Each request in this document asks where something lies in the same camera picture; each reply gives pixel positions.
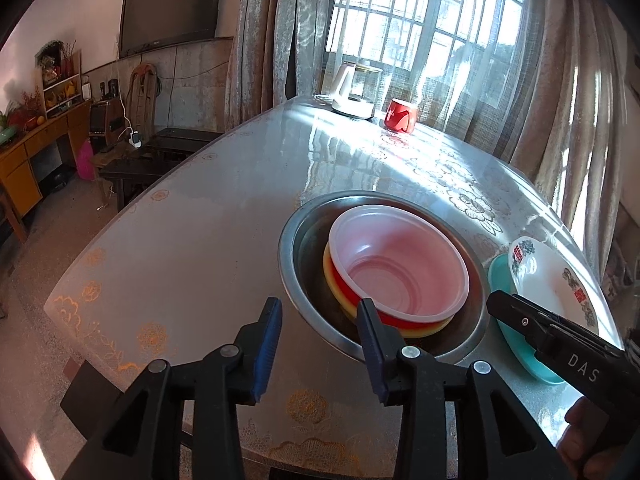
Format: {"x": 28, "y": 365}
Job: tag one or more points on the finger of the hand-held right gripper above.
{"x": 515, "y": 310}

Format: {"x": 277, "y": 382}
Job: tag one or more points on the red plastic bowl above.
{"x": 395, "y": 265}

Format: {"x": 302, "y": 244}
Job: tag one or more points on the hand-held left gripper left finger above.
{"x": 265, "y": 345}

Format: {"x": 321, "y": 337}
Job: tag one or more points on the grey patterned curtain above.
{"x": 270, "y": 40}
{"x": 565, "y": 110}

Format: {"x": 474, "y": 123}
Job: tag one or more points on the red mug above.
{"x": 400, "y": 116}

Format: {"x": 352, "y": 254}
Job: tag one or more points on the white glass electric kettle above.
{"x": 345, "y": 90}

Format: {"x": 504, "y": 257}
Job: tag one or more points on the small dark appliance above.
{"x": 100, "y": 119}

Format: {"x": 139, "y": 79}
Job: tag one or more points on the white shelf with ornaments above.
{"x": 60, "y": 85}

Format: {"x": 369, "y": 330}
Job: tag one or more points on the window with grille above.
{"x": 425, "y": 15}

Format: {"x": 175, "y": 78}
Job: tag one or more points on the dark wooden bench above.
{"x": 160, "y": 155}

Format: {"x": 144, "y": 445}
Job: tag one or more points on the wooden cabinet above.
{"x": 30, "y": 165}

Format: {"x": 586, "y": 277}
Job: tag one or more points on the white power strip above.
{"x": 135, "y": 139}

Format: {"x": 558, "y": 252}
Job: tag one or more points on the pink bag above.
{"x": 85, "y": 160}

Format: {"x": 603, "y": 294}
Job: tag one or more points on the stainless steel bowl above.
{"x": 305, "y": 255}

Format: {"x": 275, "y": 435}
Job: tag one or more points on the large white plate red print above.
{"x": 545, "y": 275}

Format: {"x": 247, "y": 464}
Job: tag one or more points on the yellow plastic bowl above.
{"x": 332, "y": 280}

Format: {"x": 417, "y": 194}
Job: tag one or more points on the black flat television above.
{"x": 170, "y": 5}

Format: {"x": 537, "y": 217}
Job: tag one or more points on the teal plastic plate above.
{"x": 500, "y": 275}

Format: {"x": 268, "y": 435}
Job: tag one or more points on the person's right hand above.
{"x": 585, "y": 440}

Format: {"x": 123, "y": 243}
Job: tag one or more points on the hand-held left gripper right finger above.
{"x": 372, "y": 345}

